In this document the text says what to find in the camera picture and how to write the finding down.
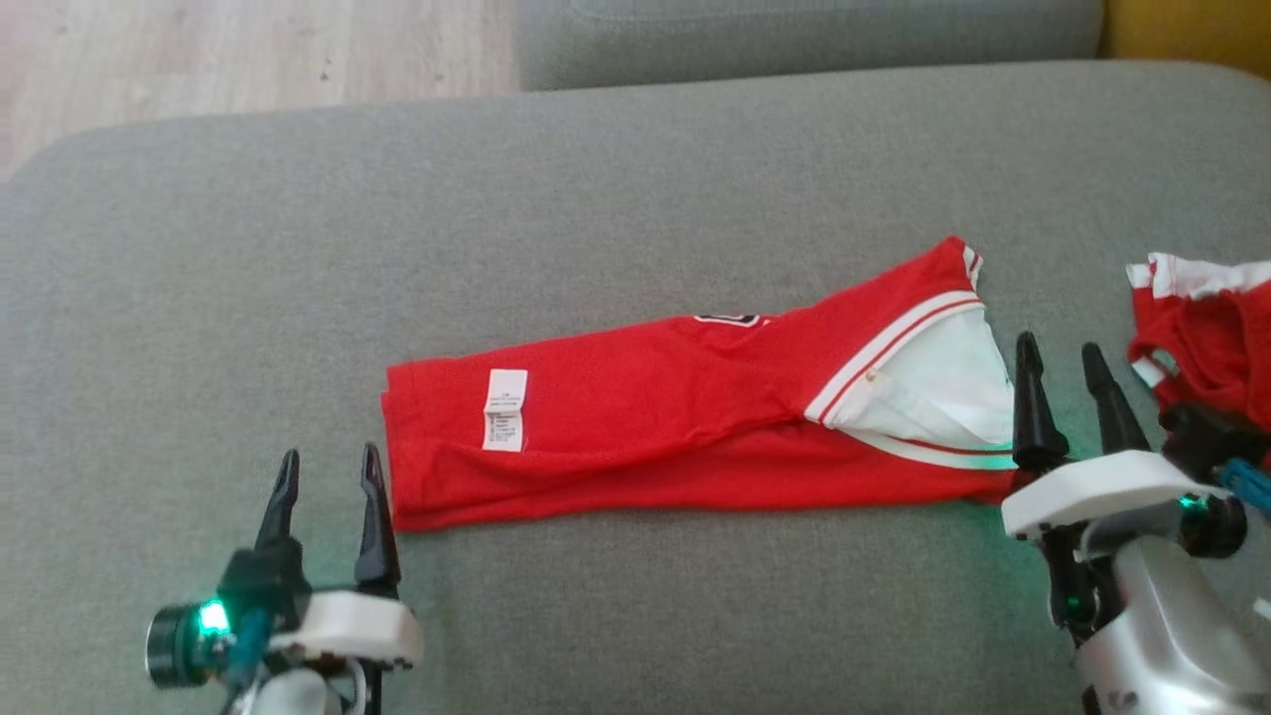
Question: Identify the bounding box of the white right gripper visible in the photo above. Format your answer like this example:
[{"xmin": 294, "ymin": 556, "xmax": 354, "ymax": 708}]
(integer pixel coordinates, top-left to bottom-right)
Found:
[{"xmin": 1000, "ymin": 332, "xmax": 1232, "ymax": 543}]

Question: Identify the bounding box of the grey sofa back cushion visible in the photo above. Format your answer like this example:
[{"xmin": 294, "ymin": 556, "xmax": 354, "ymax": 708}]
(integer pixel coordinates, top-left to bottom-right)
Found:
[{"xmin": 513, "ymin": 0, "xmax": 1106, "ymax": 93}]

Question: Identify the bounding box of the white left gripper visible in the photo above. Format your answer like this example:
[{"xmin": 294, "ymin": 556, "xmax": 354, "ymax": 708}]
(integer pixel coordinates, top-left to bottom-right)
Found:
[{"xmin": 254, "ymin": 443, "xmax": 424, "ymax": 669}]

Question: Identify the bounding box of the grey sofa seat cushion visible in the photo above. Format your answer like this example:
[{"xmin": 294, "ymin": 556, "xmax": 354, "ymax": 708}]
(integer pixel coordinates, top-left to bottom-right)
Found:
[{"xmin": 0, "ymin": 60, "xmax": 1271, "ymax": 715}]

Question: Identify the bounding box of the yellow furniture piece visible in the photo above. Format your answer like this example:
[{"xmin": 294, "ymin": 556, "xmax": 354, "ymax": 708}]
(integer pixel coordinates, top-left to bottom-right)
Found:
[{"xmin": 1099, "ymin": 0, "xmax": 1271, "ymax": 82}]

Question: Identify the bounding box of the red garment with white stripe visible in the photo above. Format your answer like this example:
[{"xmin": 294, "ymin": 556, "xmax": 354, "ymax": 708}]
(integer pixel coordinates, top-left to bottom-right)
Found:
[{"xmin": 1125, "ymin": 251, "xmax": 1271, "ymax": 468}]

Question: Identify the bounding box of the red jersey with label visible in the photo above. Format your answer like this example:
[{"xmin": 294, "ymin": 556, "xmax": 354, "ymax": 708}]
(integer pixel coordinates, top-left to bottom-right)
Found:
[{"xmin": 380, "ymin": 234, "xmax": 1025, "ymax": 533}]

